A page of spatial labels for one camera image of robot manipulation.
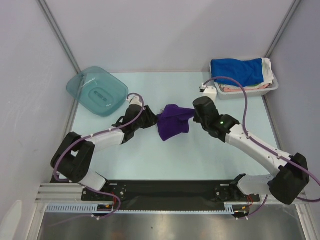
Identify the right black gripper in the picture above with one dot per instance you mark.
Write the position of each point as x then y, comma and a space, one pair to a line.
200, 110

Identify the aluminium frame post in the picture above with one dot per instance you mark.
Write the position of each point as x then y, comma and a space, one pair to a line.
49, 16
283, 26

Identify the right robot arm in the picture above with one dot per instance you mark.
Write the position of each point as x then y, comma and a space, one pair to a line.
286, 176

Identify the white plastic basket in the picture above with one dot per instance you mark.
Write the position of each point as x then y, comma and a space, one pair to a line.
239, 94

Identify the pink towel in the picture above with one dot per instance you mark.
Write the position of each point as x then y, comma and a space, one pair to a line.
230, 88

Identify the white slotted cable duct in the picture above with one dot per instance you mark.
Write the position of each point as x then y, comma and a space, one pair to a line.
94, 208

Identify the aluminium rail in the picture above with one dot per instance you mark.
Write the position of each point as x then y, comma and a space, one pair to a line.
60, 191

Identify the purple microfiber towel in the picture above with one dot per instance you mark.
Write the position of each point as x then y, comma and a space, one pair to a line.
174, 120

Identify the white towel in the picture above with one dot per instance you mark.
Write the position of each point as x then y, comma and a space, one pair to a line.
267, 72

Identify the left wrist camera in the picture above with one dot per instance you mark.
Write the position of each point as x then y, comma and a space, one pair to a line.
135, 101

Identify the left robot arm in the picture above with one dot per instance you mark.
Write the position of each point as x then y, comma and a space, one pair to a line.
74, 156

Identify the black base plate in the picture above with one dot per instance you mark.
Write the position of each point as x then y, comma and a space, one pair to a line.
137, 205

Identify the blue towel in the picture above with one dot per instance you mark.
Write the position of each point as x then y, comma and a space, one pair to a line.
245, 72

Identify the left aluminium frame post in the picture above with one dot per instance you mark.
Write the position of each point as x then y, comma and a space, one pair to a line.
49, 16

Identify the translucent blue plastic tray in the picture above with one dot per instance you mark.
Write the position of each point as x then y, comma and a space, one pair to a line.
98, 91

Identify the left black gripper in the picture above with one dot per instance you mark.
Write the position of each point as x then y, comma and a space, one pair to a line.
151, 118

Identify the right aluminium frame post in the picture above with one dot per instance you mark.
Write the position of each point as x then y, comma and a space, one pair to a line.
283, 26

